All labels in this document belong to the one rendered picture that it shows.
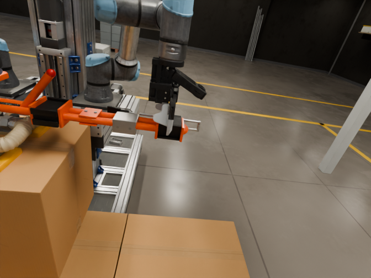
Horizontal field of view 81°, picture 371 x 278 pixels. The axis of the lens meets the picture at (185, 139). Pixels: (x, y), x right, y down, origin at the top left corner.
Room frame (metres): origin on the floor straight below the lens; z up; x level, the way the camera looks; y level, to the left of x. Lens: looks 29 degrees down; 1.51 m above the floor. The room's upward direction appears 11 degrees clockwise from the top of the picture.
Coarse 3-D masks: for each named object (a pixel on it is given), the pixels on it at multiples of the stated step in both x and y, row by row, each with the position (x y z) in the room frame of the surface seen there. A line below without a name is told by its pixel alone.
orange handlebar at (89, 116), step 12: (0, 108) 0.52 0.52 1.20; (12, 108) 0.52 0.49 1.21; (24, 108) 0.53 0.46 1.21; (72, 108) 0.59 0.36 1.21; (72, 120) 0.55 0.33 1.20; (84, 120) 0.55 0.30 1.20; (96, 120) 0.55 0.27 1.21; (108, 120) 0.56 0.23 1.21; (144, 120) 0.61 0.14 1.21; (180, 132) 0.59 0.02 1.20
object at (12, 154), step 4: (16, 148) 0.50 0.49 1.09; (20, 148) 0.50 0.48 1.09; (4, 152) 0.47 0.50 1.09; (8, 152) 0.48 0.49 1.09; (12, 152) 0.48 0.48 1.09; (16, 152) 0.48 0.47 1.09; (20, 152) 0.50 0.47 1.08; (0, 156) 0.45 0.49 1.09; (4, 156) 0.46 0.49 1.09; (8, 156) 0.46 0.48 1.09; (12, 156) 0.47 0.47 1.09; (16, 156) 0.48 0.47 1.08; (0, 160) 0.44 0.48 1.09; (4, 160) 0.44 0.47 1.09; (8, 160) 0.45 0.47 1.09; (12, 160) 0.46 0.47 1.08; (0, 164) 0.42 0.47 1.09; (4, 164) 0.43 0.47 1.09; (8, 164) 0.44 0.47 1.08; (0, 168) 0.41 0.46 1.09; (4, 168) 0.43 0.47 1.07
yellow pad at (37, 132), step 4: (16, 116) 0.63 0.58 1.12; (32, 128) 0.61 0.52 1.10; (36, 128) 0.63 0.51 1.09; (40, 128) 0.63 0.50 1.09; (44, 128) 0.64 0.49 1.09; (48, 128) 0.66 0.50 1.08; (32, 132) 0.60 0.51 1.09; (36, 132) 0.60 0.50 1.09; (40, 132) 0.61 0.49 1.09; (44, 132) 0.63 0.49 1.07; (32, 136) 0.60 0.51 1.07; (36, 136) 0.60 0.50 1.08
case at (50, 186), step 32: (64, 128) 0.69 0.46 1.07; (32, 160) 0.48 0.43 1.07; (64, 160) 0.51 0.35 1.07; (0, 192) 0.36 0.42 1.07; (32, 192) 0.37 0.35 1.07; (64, 192) 0.49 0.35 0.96; (0, 224) 0.35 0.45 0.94; (32, 224) 0.37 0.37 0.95; (64, 224) 0.46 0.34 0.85; (0, 256) 0.35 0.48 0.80; (32, 256) 0.36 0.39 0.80; (64, 256) 0.42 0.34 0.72
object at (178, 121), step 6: (174, 120) 0.61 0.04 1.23; (180, 120) 0.62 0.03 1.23; (156, 126) 0.56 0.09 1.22; (162, 126) 0.58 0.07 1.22; (174, 126) 0.58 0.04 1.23; (180, 126) 0.58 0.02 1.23; (156, 132) 0.56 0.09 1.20; (162, 132) 0.58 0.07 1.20; (174, 132) 0.58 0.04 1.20; (156, 138) 0.56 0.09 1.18; (162, 138) 0.57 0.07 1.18; (168, 138) 0.57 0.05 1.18; (174, 138) 0.58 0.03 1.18; (180, 138) 0.57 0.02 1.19
